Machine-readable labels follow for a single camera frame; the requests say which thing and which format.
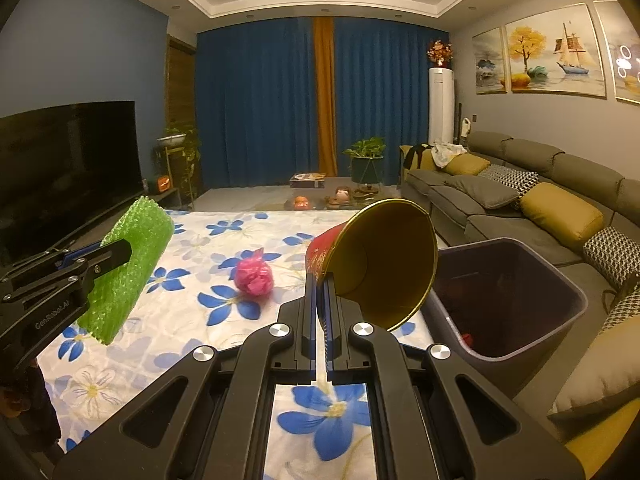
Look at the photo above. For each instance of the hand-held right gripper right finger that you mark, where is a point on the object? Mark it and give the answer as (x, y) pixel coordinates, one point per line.
(334, 340)

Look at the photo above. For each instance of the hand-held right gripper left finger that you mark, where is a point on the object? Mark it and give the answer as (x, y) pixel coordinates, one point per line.
(317, 310)

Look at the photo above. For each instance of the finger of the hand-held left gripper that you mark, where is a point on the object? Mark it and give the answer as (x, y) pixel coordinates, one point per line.
(107, 260)
(75, 254)

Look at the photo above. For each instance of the green foam sleeve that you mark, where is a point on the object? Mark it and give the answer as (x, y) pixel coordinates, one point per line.
(145, 230)

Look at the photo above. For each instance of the red gold-lined paper cup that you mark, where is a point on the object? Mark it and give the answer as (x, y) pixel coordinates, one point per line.
(385, 260)

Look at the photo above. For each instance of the grey plastic bin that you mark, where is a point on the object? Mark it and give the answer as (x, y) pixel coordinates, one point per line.
(525, 280)

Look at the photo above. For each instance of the grey television stand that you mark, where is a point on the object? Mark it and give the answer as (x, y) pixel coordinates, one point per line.
(120, 221)

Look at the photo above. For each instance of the pink plastic bag ball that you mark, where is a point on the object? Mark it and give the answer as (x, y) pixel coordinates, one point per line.
(255, 277)

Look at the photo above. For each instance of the black flat television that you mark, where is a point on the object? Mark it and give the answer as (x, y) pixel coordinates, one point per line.
(65, 175)

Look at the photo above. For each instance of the floral tablecloth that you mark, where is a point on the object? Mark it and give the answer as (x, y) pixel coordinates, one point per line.
(200, 266)

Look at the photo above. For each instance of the orange round item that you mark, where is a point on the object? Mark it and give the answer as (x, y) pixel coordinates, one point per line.
(301, 202)

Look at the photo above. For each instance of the pink toy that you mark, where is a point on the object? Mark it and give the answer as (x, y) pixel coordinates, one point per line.
(342, 194)

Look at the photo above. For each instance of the dark tray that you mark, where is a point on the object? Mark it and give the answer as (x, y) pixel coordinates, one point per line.
(366, 192)

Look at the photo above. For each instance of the glass coffee table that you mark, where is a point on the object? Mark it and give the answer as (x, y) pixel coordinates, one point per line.
(250, 200)

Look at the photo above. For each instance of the flat printed box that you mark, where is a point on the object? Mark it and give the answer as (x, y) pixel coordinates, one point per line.
(307, 181)

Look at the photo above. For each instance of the trailing green plant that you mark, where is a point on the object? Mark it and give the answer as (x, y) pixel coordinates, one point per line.
(191, 160)

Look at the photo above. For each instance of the red wrapper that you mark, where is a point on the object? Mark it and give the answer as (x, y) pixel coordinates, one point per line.
(466, 338)

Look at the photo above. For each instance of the white bowl planter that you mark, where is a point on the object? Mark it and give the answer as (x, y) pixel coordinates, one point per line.
(171, 139)

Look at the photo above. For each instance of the potted plant dark pot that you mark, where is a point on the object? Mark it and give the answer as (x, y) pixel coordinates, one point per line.
(366, 167)

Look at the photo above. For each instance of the grey sectional sofa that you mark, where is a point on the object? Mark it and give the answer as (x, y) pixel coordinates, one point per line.
(455, 200)

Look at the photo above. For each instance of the black garment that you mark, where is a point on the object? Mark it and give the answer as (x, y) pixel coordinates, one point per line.
(415, 156)

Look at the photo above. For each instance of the white garment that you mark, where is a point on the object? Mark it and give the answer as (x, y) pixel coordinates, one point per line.
(447, 152)

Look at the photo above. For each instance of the grey cushion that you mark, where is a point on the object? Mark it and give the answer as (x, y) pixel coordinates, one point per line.
(485, 192)

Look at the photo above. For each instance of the orange curtain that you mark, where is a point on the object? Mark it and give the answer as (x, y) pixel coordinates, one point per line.
(325, 105)

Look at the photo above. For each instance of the small yellow cushion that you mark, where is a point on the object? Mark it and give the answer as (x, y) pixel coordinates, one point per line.
(467, 164)

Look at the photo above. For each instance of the blue curtain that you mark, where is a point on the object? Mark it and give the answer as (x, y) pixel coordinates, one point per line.
(390, 105)
(255, 105)

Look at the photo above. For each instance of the houndstooth cushion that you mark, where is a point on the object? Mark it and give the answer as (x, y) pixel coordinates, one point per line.
(515, 179)
(612, 255)
(625, 310)

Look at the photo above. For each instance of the white standing air conditioner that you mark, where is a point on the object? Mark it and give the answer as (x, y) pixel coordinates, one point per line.
(441, 105)

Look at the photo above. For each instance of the large yellow cushion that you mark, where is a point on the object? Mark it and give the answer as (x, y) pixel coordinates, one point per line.
(562, 215)

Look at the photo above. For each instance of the tan cushion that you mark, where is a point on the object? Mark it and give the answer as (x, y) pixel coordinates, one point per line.
(600, 370)

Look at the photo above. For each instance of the red gold flower ornament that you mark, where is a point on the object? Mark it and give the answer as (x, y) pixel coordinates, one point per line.
(440, 53)

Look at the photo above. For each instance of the small landscape painting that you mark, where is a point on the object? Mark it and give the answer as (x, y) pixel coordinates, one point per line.
(491, 62)

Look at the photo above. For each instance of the sailboat tree painting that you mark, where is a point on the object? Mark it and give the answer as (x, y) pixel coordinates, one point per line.
(555, 50)

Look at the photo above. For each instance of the glare-covered painting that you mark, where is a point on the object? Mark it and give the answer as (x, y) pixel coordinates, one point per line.
(625, 55)

